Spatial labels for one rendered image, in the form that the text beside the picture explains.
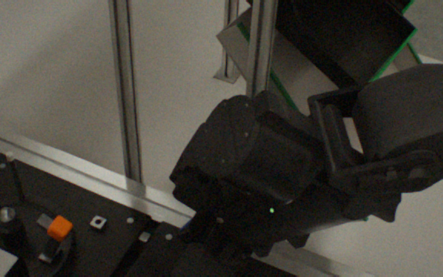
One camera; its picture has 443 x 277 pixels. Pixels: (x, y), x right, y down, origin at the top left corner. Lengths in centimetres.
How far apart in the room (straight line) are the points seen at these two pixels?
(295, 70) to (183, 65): 43
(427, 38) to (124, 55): 217
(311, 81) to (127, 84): 23
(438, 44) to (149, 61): 179
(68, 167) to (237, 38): 32
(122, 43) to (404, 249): 50
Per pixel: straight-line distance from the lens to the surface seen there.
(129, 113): 86
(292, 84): 83
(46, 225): 76
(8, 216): 80
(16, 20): 138
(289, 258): 86
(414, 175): 44
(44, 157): 97
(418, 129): 44
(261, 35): 69
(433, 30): 292
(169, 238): 84
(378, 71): 74
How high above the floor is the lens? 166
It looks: 47 degrees down
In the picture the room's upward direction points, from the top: 3 degrees clockwise
